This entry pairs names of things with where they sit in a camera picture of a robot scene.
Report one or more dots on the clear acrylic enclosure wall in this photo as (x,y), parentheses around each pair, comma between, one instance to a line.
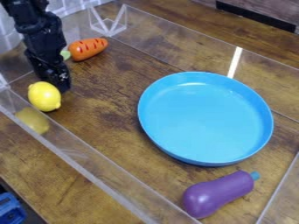
(83,163)

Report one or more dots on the orange toy carrot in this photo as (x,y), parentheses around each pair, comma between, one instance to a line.
(85,48)

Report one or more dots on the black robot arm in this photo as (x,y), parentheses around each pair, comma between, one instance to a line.
(15,6)

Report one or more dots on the blue round tray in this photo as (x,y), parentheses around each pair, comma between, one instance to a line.
(204,118)

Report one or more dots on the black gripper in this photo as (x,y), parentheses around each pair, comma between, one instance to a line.
(44,41)

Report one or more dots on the blue plastic object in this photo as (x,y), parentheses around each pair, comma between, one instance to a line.
(12,213)

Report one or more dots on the purple toy eggplant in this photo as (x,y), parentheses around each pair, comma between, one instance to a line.
(205,197)

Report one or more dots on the yellow toy lemon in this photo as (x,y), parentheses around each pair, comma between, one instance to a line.
(44,96)

